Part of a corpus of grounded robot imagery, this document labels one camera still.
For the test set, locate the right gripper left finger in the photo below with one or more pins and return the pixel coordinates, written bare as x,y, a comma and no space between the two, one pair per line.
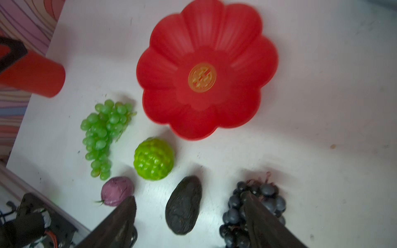
117,230

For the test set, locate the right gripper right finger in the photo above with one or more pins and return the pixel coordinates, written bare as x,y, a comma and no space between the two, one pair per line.
265,230

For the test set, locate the dark purple grape bunch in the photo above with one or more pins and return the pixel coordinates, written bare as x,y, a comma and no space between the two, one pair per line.
234,230

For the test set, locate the purple round fruit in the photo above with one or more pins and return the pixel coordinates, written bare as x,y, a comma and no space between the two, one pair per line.
116,190

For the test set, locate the dark avocado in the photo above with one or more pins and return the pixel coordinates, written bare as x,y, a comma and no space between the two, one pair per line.
183,206

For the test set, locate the bright green bumpy fruit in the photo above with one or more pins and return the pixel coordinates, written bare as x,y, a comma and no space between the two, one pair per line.
154,159

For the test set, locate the green grape bunch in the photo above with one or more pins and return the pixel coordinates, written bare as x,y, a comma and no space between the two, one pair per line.
102,128

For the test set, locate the red flower-shaped fruit bowl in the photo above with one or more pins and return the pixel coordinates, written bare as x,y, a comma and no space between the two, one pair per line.
205,67

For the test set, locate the red pen cup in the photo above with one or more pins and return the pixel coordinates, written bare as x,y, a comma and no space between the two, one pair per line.
29,71

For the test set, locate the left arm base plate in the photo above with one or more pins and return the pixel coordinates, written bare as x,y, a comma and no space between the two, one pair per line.
32,223

